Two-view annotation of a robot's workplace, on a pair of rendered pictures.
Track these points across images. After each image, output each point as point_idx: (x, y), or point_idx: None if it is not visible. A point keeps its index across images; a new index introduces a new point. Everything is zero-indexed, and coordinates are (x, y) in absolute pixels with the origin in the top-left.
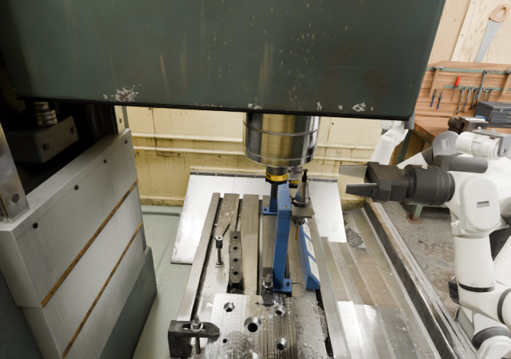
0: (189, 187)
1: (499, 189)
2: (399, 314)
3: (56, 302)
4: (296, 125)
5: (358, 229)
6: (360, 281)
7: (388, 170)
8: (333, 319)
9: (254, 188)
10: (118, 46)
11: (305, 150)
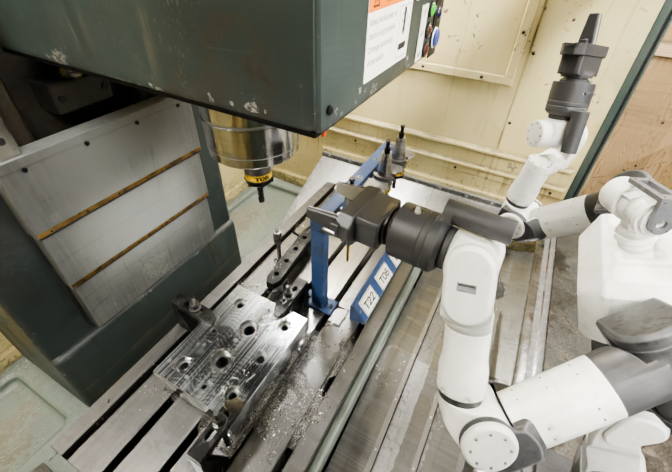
0: (316, 169)
1: (626, 283)
2: None
3: (62, 240)
4: (227, 118)
5: (509, 278)
6: None
7: (375, 203)
8: (353, 362)
9: None
10: (35, 2)
11: (249, 151)
